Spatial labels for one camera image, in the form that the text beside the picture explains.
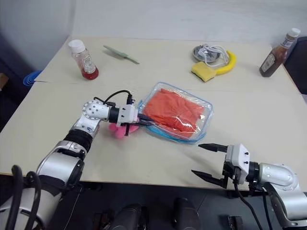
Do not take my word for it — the yellow sponge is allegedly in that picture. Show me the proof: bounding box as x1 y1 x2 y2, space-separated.
191 61 217 83

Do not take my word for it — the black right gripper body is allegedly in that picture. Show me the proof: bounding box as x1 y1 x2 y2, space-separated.
222 153 238 190

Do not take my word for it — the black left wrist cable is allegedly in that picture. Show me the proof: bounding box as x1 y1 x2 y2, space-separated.
94 90 134 106

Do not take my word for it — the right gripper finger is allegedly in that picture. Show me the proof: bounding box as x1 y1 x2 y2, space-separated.
191 169 227 190
198 143 228 153

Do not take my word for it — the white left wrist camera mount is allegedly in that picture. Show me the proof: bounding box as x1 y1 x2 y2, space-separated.
115 104 140 127

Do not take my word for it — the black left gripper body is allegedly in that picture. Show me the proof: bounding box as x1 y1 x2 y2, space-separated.
124 114 143 138

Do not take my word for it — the thick black shoulder cable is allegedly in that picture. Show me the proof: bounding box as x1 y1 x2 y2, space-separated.
11 164 24 230
25 171 42 230

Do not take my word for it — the dark rounded shape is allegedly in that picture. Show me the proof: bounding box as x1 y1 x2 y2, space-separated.
173 197 201 230
111 203 144 230

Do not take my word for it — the clear plastic zip pouch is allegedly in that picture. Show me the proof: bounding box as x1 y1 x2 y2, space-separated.
138 81 214 146

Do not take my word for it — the yellow banana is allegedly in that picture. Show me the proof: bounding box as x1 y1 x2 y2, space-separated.
215 49 238 76

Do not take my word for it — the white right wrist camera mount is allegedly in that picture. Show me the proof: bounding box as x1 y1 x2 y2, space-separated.
225 143 250 185

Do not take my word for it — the orange cloth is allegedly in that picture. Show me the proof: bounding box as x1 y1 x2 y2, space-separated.
143 88 206 133

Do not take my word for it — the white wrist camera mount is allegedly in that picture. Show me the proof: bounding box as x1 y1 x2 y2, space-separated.
115 104 140 127
225 143 250 185

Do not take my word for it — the green plastic knife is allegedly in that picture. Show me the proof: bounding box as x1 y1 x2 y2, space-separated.
103 45 140 65

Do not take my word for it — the pink soft toy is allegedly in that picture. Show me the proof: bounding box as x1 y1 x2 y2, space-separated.
109 123 140 139

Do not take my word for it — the brown sauce bottle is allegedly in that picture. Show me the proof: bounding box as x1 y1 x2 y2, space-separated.
259 27 301 78

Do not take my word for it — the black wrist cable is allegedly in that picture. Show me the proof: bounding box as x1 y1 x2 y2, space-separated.
232 178 261 230
94 90 134 106

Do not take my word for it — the blue round stool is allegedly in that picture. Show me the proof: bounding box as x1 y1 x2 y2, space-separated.
23 69 48 86

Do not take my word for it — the clear ketchup bottle white cap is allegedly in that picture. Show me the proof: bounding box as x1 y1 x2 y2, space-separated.
68 39 99 81

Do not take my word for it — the round metal dish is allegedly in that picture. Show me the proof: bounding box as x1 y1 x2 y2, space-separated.
192 45 223 64

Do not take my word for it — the white charger cable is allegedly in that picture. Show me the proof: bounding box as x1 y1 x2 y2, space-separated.
198 44 231 70

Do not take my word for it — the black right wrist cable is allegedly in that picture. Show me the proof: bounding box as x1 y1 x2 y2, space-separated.
232 178 261 230

